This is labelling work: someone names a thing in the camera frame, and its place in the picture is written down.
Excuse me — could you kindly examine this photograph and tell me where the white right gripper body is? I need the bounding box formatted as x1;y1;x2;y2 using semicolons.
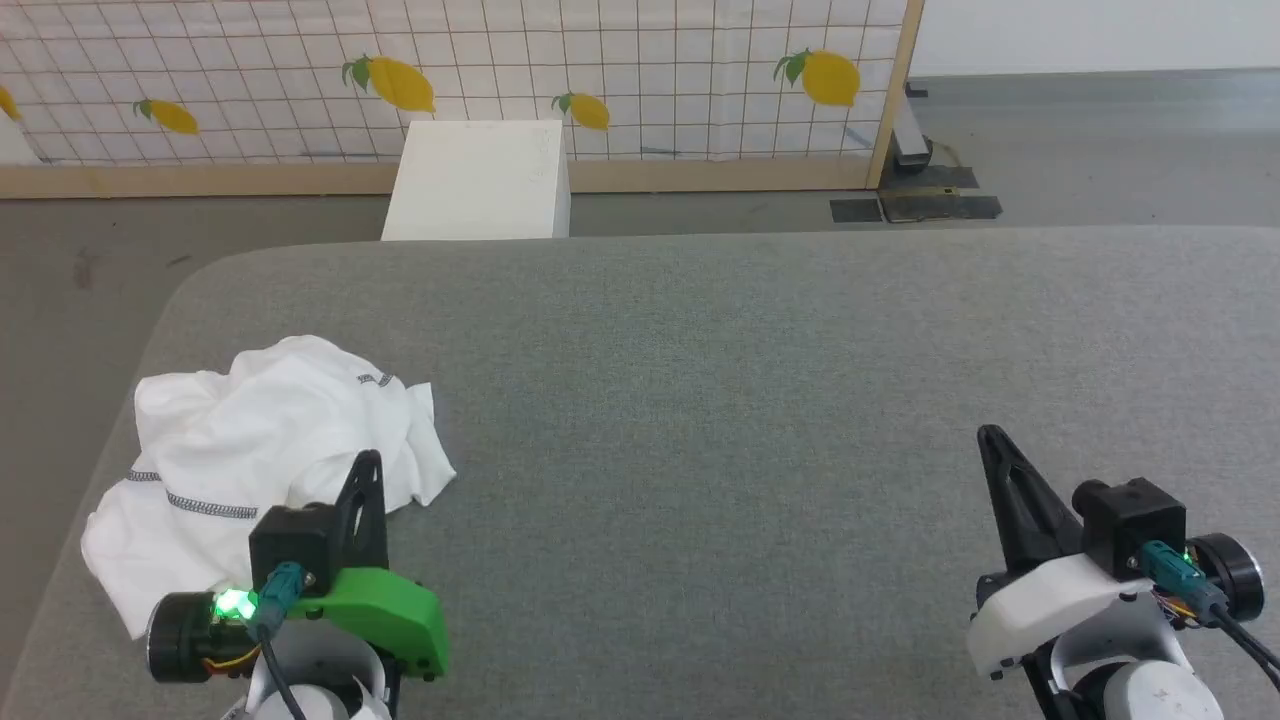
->
966;533;1266;682

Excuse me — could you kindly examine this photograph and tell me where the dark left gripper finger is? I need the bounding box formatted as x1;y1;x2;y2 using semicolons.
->
333;449;390;576

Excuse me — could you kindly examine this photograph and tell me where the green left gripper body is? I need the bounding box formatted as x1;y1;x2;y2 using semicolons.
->
148;568;452;685

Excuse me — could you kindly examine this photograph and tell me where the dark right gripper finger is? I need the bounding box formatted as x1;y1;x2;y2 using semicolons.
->
976;424;1088;576

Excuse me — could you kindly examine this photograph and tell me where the white long-sleeve shirt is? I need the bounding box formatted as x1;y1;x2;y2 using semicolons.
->
80;335;459;641

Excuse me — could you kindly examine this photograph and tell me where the long black floor mat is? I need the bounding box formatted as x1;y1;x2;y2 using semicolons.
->
880;188;1003;223

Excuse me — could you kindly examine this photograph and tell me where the black floor mat under foot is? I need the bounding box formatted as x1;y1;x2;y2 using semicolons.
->
900;165;979;191

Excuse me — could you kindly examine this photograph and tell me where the white box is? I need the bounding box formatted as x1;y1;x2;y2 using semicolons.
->
380;120;572;242

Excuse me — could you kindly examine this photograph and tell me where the metal screen foot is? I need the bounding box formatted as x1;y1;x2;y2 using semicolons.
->
893;85;936;171

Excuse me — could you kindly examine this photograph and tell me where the lemon-patterned grid partition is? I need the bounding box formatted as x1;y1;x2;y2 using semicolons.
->
0;0;926;199

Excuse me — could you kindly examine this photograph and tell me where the lemon print screen cloth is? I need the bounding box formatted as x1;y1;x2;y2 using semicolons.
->
0;0;909;167

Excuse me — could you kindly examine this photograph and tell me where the left cable with teal plug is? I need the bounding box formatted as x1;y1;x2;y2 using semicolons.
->
245;562;309;720

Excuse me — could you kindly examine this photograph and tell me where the cable with teal plug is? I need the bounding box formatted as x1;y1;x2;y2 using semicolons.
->
1140;540;1280;693
245;562;309;720

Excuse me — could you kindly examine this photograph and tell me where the right cable with teal plug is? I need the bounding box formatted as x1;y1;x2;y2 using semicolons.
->
1140;540;1280;693

